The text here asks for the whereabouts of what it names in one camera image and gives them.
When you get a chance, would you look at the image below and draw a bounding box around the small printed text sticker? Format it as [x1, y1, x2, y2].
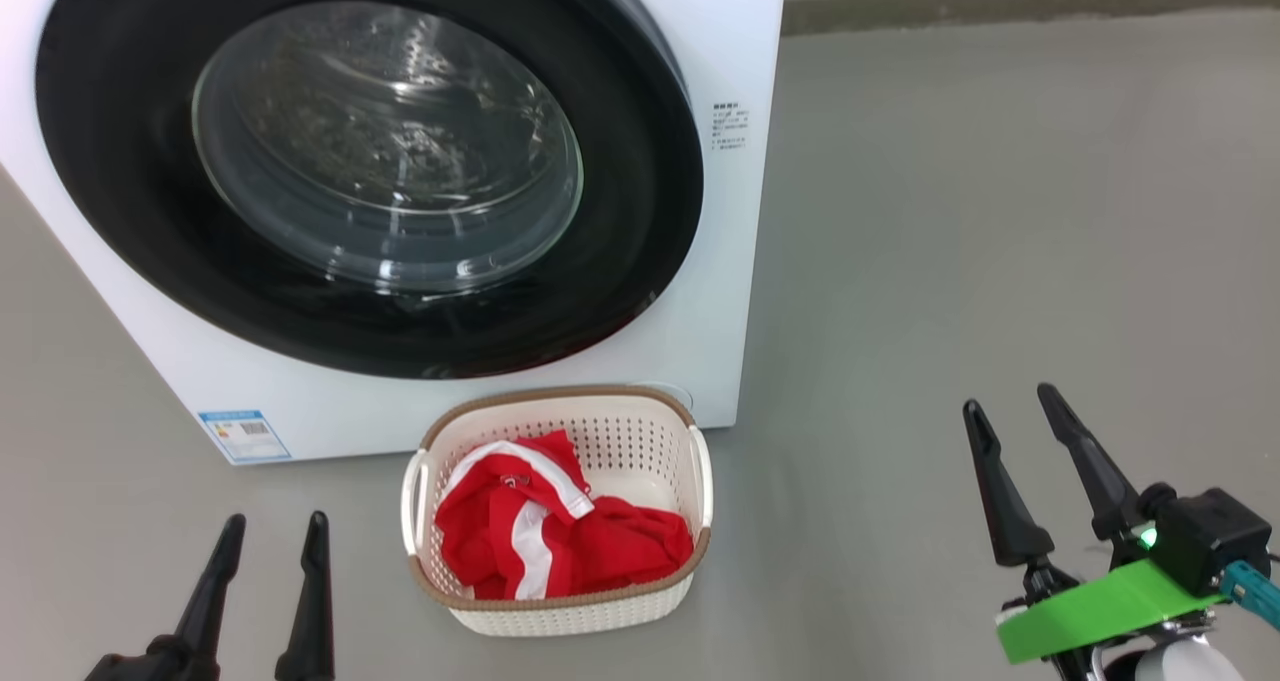
[712, 102, 748, 152]

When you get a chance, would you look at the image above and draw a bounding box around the white front-load washing machine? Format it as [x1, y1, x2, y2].
[0, 0, 789, 465]

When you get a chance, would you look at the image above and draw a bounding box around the blue energy label sticker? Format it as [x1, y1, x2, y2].
[197, 409, 292, 464]

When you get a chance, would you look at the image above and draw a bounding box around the cream perforated laundry basket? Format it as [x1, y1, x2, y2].
[401, 385, 714, 637]

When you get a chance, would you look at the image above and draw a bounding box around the red and white garment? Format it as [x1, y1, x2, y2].
[434, 429, 695, 602]

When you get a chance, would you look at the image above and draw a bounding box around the round white drain cover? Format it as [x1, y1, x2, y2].
[630, 381, 694, 412]

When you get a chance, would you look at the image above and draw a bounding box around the black round glass washer door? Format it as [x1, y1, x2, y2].
[35, 0, 704, 380]

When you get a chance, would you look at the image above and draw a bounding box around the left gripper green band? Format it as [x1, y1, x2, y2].
[85, 510, 336, 681]

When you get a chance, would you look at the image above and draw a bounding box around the teal right camera connector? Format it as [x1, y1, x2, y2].
[1220, 559, 1280, 632]

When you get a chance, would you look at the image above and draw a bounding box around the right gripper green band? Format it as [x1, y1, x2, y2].
[962, 382, 1226, 681]

